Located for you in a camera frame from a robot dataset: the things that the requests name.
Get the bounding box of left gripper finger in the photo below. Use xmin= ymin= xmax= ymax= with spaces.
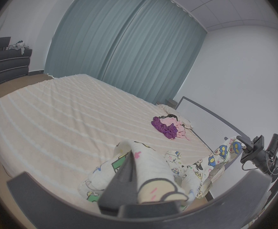
xmin=98 ymin=150 xmax=140 ymax=217

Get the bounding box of white printed pyjama top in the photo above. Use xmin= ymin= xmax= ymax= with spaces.
xmin=78 ymin=137 xmax=245 ymax=212

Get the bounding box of bed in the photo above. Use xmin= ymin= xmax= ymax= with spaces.
xmin=0 ymin=74 xmax=249 ymax=203

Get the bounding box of purple satin garment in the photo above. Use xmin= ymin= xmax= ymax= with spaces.
xmin=151 ymin=116 xmax=178 ymax=140

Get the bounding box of cream pillow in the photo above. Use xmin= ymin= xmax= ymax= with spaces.
xmin=157 ymin=104 xmax=194 ymax=129

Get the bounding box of pink garment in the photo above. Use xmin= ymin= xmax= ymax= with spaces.
xmin=159 ymin=117 xmax=192 ymax=142

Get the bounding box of dark grey garment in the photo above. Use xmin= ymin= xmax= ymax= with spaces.
xmin=159 ymin=114 xmax=181 ymax=121

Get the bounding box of grey bedside table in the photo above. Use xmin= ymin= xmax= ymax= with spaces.
xmin=165 ymin=99 xmax=178 ymax=110

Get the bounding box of blue-green curtain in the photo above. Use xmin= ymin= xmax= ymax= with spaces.
xmin=44 ymin=0 xmax=154 ymax=82
xmin=101 ymin=0 xmax=208 ymax=105

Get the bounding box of dark grey chest of drawers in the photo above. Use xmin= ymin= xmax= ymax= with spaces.
xmin=0 ymin=37 xmax=33 ymax=92

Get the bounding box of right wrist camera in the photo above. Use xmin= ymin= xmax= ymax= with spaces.
xmin=236 ymin=135 xmax=265 ymax=153

